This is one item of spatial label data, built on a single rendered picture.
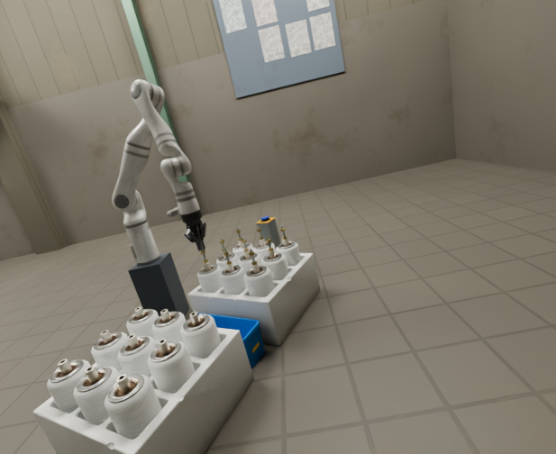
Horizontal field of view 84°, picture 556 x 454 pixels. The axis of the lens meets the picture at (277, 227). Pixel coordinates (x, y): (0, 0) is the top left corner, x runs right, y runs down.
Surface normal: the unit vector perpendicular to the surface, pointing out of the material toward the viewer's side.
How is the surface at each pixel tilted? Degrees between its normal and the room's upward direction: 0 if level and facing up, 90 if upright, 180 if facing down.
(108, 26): 90
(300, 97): 90
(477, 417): 0
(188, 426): 90
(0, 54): 90
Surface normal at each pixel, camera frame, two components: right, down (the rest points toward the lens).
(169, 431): 0.87, -0.07
